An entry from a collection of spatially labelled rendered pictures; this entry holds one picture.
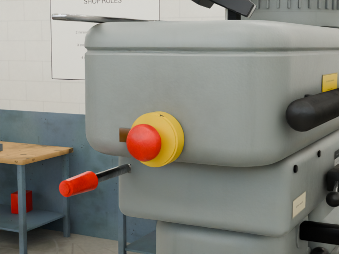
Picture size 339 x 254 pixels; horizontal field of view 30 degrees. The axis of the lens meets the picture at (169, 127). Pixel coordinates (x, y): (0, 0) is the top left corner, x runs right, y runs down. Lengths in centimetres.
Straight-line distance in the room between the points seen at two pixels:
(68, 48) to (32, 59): 45
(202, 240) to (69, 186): 22
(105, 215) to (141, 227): 40
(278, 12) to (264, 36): 37
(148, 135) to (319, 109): 18
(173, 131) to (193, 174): 14
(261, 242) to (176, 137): 23
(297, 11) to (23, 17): 560
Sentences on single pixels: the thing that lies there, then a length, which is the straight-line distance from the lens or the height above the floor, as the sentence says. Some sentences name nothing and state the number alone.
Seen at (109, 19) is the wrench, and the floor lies 189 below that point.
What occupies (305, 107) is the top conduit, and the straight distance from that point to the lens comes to 67.
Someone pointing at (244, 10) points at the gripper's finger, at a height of 191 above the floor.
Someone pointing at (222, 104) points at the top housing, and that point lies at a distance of 67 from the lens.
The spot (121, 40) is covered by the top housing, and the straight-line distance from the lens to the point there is 72.
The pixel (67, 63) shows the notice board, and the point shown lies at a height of 169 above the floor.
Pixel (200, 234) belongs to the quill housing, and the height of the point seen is 161.
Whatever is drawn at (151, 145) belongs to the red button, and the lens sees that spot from 66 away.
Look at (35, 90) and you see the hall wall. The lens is 647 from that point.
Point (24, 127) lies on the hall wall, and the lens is 658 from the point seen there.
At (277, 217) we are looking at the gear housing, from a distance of 78.
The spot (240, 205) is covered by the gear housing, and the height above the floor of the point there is 167.
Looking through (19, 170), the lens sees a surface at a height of 78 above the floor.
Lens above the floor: 186
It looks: 7 degrees down
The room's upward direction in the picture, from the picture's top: straight up
